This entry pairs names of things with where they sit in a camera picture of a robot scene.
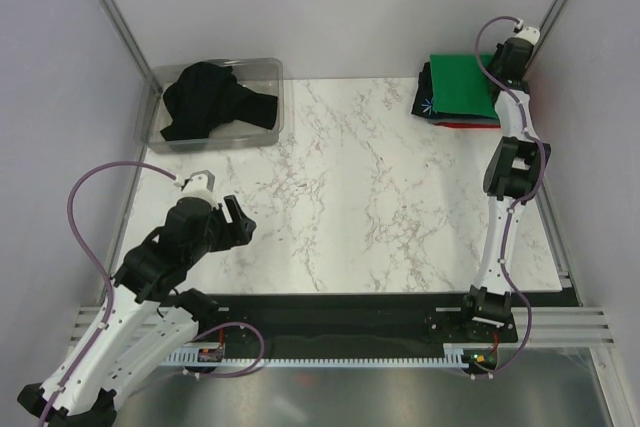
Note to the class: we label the clear plastic bin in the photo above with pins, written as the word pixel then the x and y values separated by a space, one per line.
pixel 262 75

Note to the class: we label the white slotted cable duct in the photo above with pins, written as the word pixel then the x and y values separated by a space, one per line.
pixel 197 358

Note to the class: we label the folded black t shirt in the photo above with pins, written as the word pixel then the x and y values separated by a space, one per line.
pixel 423 101

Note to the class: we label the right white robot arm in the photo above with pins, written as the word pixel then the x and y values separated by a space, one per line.
pixel 361 196

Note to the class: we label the folded red t shirt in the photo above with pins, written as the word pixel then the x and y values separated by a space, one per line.
pixel 481 125

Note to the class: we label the crumpled black t shirt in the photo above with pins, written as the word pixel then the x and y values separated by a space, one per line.
pixel 207 96

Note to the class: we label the aluminium frame post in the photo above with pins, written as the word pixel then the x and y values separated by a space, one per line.
pixel 125 34
pixel 555 12

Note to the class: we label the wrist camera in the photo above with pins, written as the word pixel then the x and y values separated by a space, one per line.
pixel 526 32
pixel 198 185

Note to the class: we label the green t shirt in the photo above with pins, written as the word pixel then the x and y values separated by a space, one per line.
pixel 460 88

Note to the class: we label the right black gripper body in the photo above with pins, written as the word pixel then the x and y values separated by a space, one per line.
pixel 193 228

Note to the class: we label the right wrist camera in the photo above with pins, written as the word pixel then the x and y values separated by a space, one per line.
pixel 526 32

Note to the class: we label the left aluminium frame post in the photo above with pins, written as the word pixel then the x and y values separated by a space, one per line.
pixel 125 34

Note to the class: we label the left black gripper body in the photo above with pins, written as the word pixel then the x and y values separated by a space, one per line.
pixel 510 61

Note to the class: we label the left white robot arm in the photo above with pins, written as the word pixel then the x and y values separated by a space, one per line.
pixel 145 316

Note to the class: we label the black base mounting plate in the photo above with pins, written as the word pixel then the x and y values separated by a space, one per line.
pixel 346 326

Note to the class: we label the right aluminium frame post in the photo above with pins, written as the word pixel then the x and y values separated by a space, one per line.
pixel 555 12

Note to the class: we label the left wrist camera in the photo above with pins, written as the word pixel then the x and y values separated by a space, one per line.
pixel 198 185

